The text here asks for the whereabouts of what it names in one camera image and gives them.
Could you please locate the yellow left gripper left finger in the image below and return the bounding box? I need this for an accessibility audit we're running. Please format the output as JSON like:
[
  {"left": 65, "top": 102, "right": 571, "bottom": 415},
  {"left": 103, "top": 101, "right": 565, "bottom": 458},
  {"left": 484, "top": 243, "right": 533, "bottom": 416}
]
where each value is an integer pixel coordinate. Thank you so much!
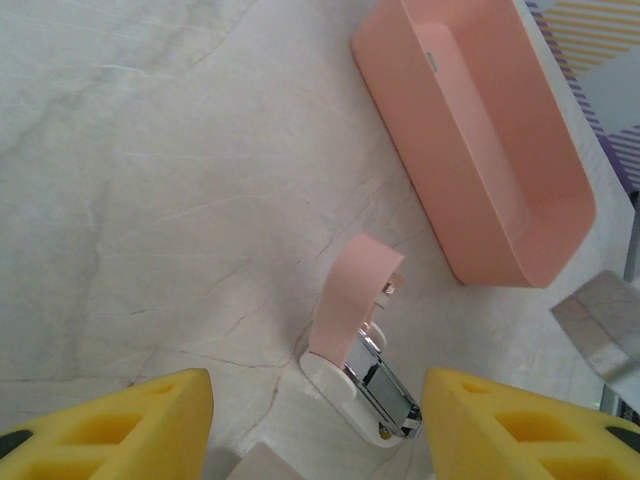
[{"left": 0, "top": 367, "right": 217, "bottom": 480}]

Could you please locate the pink plastic tray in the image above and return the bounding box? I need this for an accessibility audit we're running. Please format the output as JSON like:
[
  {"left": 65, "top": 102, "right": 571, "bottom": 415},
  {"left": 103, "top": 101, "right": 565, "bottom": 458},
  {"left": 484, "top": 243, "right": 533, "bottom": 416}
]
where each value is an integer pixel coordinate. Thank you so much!
[{"left": 349, "top": 0, "right": 599, "bottom": 290}]

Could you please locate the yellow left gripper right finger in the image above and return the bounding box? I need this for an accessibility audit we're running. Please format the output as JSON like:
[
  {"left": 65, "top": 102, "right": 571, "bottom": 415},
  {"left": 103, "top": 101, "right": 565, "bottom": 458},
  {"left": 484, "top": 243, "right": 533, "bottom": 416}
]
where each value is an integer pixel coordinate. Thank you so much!
[{"left": 422, "top": 367, "right": 640, "bottom": 480}]

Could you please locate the silver staple strip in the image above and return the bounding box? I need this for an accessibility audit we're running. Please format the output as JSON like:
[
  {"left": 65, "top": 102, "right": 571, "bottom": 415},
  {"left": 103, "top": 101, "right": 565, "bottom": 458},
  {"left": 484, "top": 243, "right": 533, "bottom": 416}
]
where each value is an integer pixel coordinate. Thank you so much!
[{"left": 366, "top": 367, "right": 407, "bottom": 426}]

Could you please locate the aluminium frame side rail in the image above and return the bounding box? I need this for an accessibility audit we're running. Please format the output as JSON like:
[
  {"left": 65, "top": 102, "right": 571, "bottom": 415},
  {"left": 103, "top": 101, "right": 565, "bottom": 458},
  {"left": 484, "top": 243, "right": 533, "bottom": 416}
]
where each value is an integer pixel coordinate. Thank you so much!
[{"left": 549, "top": 269, "right": 640, "bottom": 386}]

